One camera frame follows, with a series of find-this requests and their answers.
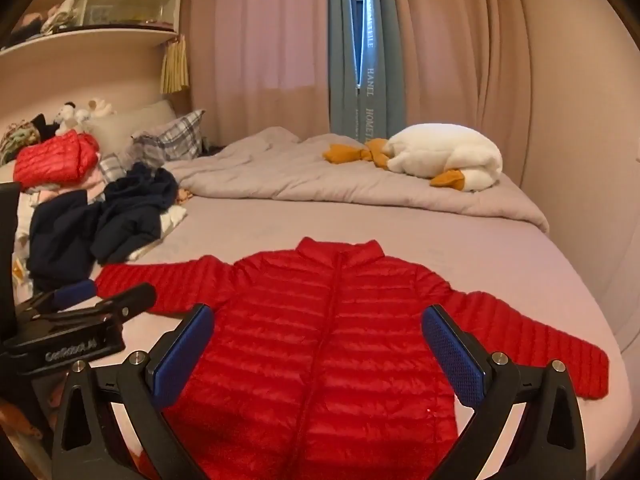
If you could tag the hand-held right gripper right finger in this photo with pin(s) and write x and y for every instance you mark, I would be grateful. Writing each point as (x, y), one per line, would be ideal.
(454, 360)

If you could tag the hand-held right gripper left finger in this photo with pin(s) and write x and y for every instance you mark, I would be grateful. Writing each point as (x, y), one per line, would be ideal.
(181, 356)

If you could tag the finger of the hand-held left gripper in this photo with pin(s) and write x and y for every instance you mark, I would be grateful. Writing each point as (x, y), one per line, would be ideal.
(75, 293)
(131, 300)

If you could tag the red down jacket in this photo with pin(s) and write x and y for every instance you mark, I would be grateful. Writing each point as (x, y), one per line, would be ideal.
(55, 157)
(350, 340)

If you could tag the pile of clothes on shelf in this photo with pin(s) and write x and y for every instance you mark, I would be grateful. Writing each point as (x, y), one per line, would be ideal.
(50, 17)

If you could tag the dark navy garment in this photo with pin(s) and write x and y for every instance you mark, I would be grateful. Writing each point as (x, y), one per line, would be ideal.
(60, 240)

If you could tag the white cloth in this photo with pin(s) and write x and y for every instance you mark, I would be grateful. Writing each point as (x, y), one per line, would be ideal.
(170, 222)

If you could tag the navy blue jacket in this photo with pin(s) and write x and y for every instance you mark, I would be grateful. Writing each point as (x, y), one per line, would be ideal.
(137, 210)

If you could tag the bed with pink sheet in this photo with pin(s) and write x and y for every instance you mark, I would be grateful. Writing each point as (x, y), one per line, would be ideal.
(500, 255)

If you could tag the pale pink cloth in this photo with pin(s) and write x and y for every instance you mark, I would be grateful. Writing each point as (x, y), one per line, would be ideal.
(92, 180)

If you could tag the small orange toy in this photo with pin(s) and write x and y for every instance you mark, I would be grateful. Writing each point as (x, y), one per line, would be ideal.
(183, 195)

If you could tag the folded red down jacket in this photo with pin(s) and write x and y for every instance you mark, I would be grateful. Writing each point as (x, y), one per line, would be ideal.
(55, 157)

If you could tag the plaid cloth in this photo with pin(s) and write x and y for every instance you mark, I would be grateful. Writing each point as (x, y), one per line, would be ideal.
(142, 152)

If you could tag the floral cloth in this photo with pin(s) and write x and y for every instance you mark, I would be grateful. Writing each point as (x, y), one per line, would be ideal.
(17, 140)

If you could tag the plaid grey shirt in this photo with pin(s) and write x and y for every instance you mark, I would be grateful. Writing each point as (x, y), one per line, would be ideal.
(177, 135)

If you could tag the white and black plush toy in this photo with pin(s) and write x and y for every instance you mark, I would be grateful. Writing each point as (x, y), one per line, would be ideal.
(67, 117)

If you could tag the beige pillow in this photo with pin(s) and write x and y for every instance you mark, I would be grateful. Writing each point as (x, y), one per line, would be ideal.
(125, 122)

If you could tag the small white plush toy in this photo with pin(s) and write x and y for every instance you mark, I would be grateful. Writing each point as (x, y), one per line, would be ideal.
(101, 106)

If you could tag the white goose plush toy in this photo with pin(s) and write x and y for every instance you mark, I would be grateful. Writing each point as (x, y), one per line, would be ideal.
(445, 155)

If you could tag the grey duvet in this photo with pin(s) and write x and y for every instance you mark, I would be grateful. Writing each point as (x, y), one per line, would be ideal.
(310, 175)

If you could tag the yellow tassel hanging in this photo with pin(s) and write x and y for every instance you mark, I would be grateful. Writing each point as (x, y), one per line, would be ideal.
(175, 67)

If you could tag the pink curtain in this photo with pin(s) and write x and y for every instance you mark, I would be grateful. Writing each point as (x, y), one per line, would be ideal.
(260, 45)
(460, 45)

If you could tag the blue curtain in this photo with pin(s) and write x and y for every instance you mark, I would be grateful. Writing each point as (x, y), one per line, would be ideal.
(380, 50)

